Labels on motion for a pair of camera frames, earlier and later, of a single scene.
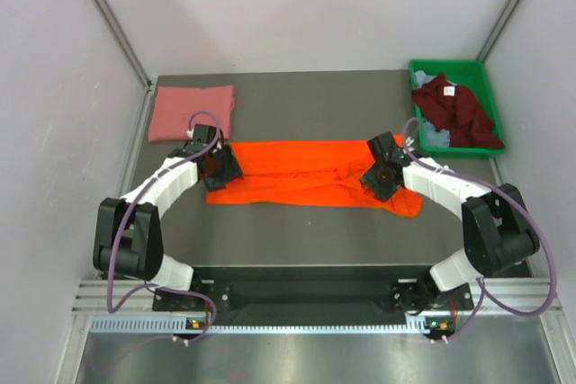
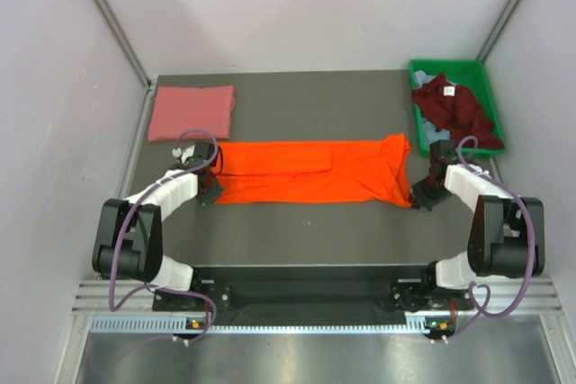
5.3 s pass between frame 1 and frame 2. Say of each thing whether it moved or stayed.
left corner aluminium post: stayed
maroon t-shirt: stayed
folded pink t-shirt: stayed
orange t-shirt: stayed
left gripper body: moved
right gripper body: moved
